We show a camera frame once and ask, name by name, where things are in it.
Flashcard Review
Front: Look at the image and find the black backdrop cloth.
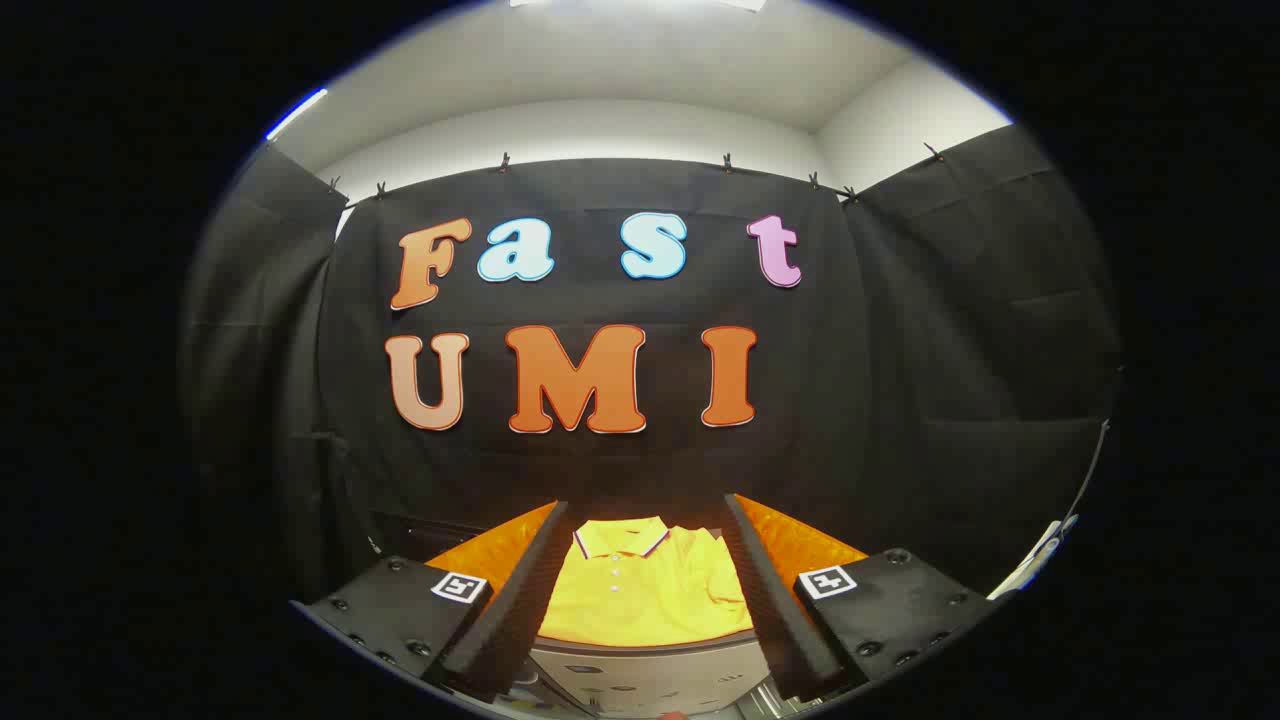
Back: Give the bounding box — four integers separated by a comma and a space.
180, 125, 1126, 601

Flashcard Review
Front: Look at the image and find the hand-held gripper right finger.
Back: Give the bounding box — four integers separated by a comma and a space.
722, 492, 1001, 704

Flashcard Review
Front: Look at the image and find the ceiling light panel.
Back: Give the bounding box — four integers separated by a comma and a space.
265, 88, 329, 141
508, 0, 769, 13

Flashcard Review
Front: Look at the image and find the yellow polo shirt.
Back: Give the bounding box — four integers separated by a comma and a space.
538, 516, 753, 648

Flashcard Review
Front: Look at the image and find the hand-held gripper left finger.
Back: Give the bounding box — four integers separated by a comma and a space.
290, 500, 571, 703

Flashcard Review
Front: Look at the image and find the white printed object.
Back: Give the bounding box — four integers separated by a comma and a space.
988, 513, 1079, 601

